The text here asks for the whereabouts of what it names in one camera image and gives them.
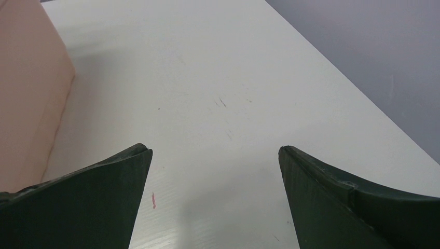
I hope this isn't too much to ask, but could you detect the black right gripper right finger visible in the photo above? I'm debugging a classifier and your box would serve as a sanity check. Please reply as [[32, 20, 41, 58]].
[[278, 146, 439, 248]]

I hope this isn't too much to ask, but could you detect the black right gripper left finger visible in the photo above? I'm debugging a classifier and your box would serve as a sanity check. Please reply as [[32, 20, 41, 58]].
[[1, 143, 153, 248]]

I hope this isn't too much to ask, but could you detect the pink plastic bin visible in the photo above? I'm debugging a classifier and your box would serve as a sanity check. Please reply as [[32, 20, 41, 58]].
[[1, 1, 75, 192]]

